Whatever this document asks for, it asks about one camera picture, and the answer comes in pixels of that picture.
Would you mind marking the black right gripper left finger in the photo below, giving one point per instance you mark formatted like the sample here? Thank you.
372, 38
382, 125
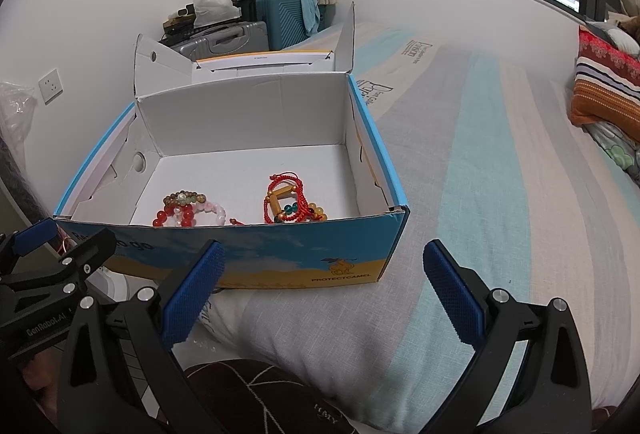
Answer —
96, 393

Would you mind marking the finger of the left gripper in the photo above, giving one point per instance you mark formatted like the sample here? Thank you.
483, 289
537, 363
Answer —
84, 259

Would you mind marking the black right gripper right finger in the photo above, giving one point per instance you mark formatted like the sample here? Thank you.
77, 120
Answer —
551, 392

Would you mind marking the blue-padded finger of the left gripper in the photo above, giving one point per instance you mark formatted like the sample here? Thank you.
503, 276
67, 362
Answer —
34, 237

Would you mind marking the blue orange cardboard box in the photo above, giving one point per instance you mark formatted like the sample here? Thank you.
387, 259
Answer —
274, 155

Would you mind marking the dark patterned cushion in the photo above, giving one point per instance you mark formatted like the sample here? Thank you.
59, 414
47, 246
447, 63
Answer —
247, 396

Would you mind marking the floral folded quilt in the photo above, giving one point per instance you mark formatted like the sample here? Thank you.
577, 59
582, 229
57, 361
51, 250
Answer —
619, 146

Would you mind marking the white plastic bag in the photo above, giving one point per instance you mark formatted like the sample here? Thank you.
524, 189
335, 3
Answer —
209, 12

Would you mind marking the grey suitcase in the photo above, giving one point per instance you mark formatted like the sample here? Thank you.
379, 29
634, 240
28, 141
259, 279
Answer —
222, 40

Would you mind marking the striped orange pillow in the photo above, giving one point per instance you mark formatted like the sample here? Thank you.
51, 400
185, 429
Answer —
606, 85

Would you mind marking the teal suitcase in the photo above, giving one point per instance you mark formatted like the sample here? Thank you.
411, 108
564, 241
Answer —
288, 22

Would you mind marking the white wall socket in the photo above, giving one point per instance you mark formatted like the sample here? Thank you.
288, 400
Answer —
50, 86

